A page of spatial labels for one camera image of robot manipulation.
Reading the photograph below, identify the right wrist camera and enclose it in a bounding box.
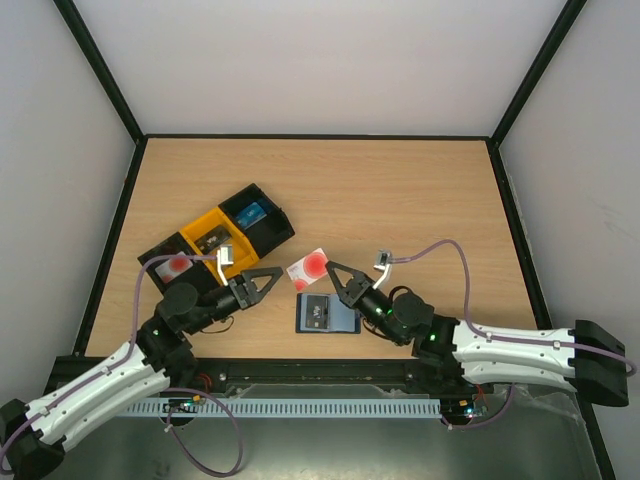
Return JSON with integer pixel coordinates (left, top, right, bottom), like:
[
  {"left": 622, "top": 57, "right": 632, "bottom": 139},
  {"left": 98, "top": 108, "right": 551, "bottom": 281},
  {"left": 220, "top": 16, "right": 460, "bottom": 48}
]
[{"left": 373, "top": 249, "right": 393, "bottom": 290}]

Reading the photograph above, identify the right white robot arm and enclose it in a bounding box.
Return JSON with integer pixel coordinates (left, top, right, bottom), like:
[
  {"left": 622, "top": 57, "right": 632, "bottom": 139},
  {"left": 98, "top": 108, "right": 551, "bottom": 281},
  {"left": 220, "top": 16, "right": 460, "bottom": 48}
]
[{"left": 326, "top": 261, "right": 635, "bottom": 407}]

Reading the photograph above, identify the yellow bin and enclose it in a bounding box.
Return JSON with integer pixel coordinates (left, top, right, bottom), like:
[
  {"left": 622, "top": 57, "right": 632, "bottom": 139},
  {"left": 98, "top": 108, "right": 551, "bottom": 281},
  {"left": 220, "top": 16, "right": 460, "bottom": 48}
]
[{"left": 179, "top": 207, "right": 259, "bottom": 279}]

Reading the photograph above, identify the light blue cable duct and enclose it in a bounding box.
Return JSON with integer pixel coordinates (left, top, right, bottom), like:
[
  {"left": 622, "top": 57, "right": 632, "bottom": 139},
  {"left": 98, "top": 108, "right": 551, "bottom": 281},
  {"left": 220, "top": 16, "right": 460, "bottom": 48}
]
[{"left": 120, "top": 398, "right": 441, "bottom": 419}]

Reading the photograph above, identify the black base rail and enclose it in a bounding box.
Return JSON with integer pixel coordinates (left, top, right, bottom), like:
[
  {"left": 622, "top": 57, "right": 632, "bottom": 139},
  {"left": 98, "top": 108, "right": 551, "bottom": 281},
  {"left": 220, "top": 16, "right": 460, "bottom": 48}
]
[{"left": 171, "top": 358, "right": 456, "bottom": 395}]

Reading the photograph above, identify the black bin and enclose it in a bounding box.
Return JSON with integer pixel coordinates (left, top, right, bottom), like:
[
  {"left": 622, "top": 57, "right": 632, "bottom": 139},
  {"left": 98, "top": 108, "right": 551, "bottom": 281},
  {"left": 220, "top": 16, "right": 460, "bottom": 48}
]
[
  {"left": 138, "top": 232, "right": 219, "bottom": 294},
  {"left": 219, "top": 183, "right": 295, "bottom": 259}
]

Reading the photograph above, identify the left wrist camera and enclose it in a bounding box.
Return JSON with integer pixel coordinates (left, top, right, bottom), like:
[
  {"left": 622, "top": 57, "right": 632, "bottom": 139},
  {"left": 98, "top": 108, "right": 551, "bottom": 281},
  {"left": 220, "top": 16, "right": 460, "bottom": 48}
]
[{"left": 215, "top": 243, "right": 234, "bottom": 286}]

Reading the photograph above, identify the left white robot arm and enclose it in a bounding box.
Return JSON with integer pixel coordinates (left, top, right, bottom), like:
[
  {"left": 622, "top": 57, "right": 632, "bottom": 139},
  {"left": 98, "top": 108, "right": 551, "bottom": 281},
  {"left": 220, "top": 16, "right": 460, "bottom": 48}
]
[{"left": 1, "top": 267, "right": 283, "bottom": 479}]

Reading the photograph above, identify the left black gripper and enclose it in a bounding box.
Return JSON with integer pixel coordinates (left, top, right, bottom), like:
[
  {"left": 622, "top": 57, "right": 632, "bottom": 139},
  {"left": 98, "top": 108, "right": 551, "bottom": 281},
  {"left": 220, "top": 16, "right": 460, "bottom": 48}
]
[{"left": 186, "top": 267, "right": 284, "bottom": 336}]

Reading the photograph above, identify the black bin right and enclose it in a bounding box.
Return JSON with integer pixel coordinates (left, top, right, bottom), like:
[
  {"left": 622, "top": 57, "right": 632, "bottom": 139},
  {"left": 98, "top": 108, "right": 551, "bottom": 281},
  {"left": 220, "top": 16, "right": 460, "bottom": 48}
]
[{"left": 219, "top": 183, "right": 295, "bottom": 259}]

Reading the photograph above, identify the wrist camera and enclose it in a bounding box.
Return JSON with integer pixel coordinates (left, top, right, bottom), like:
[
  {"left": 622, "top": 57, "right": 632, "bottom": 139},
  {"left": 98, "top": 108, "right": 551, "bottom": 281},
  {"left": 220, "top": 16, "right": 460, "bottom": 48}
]
[
  {"left": 215, "top": 243, "right": 234, "bottom": 286},
  {"left": 373, "top": 249, "right": 393, "bottom": 290}
]

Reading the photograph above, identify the black enclosure frame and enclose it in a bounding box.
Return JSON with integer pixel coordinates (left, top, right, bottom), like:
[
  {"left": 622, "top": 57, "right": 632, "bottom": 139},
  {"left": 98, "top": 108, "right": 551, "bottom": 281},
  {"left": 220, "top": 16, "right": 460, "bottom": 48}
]
[{"left": 0, "top": 0, "right": 640, "bottom": 480}]

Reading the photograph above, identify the loose purple cable loop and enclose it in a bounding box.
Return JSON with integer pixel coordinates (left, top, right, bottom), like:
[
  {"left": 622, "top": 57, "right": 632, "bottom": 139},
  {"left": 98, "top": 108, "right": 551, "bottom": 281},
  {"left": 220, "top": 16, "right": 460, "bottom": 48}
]
[{"left": 162, "top": 383, "right": 250, "bottom": 474}]

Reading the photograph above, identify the navy blue card holder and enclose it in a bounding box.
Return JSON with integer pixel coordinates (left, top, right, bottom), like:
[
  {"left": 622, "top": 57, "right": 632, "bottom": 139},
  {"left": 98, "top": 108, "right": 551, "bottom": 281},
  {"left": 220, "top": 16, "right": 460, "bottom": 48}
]
[{"left": 295, "top": 293, "right": 361, "bottom": 334}]

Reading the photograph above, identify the white red dot card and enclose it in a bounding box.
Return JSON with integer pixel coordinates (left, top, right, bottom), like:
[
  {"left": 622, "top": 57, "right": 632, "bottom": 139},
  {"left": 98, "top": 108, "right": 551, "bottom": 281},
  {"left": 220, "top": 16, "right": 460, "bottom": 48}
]
[{"left": 286, "top": 248, "right": 328, "bottom": 292}]

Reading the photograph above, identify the blue card in bin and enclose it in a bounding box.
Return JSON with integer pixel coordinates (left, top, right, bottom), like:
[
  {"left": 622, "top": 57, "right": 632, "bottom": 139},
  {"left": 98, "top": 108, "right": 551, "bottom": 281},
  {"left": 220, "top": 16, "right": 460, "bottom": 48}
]
[{"left": 235, "top": 201, "right": 272, "bottom": 230}]

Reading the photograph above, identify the black bin left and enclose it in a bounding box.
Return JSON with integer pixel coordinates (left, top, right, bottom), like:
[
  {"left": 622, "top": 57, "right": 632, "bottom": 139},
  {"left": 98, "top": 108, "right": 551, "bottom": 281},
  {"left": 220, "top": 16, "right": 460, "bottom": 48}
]
[{"left": 138, "top": 232, "right": 219, "bottom": 294}]

